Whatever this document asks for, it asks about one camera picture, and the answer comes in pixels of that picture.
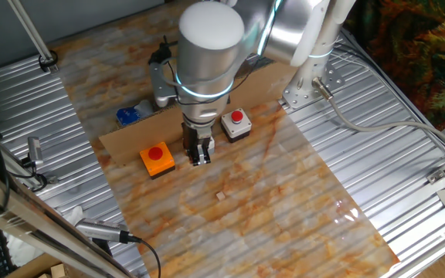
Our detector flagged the aluminium frame bar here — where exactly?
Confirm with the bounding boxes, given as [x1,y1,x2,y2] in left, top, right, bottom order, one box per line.
[0,161,131,278]

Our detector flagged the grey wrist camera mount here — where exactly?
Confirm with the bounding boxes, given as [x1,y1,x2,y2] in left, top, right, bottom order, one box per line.
[148,35,179,109]

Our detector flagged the small grey camera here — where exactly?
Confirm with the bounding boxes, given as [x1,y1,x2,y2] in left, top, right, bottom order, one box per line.
[27,136,45,168]

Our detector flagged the colourful patterned cloth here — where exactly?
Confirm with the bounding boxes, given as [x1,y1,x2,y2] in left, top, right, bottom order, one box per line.
[345,0,445,131]

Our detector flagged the light wooden block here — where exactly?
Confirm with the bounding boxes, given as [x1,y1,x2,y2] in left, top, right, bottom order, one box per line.
[50,263,68,278]

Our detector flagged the thick grey cable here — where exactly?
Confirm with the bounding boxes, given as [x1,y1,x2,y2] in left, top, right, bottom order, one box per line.
[311,76,445,155]

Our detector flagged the black camera cable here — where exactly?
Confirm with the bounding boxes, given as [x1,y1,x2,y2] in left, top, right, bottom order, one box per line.
[125,234,162,278]

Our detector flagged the blue tissue pack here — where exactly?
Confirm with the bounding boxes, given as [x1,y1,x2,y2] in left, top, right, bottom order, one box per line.
[115,99,155,127]

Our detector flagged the brown cardboard wall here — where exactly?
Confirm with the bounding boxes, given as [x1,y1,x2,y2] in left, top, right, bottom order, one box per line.
[98,57,301,166]

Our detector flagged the white crumpled cloth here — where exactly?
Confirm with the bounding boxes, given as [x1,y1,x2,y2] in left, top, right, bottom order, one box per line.
[4,206,87,267]

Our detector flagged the tan wooden board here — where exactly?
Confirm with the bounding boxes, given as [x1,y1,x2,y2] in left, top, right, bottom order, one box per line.
[5,253,88,278]

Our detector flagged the long grey camera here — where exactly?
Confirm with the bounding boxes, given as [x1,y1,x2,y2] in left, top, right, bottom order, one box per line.
[74,218,130,245]

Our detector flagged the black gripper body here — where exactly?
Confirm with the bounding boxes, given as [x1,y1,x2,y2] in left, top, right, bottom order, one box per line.
[181,121,215,154]

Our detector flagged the orange box red button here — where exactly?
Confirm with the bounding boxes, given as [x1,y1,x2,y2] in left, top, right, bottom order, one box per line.
[139,141,176,180]

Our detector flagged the thin metal rod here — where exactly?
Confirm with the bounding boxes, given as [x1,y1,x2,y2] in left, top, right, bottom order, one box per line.
[6,0,59,74]

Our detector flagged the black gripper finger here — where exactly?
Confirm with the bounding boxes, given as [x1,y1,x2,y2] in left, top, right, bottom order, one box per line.
[186,142,202,168]
[199,139,212,165]

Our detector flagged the white black box red button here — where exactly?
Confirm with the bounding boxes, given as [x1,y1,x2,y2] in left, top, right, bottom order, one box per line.
[219,107,253,144]

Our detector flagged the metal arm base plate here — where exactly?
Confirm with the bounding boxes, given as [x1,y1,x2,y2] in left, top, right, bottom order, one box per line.
[282,63,346,110]

